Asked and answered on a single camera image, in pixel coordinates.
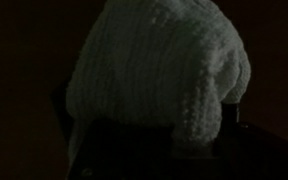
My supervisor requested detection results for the white towel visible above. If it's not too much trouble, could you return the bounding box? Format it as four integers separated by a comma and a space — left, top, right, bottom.
65, 0, 253, 164

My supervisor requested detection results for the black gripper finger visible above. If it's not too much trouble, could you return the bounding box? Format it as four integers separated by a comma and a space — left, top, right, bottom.
222, 102, 242, 129

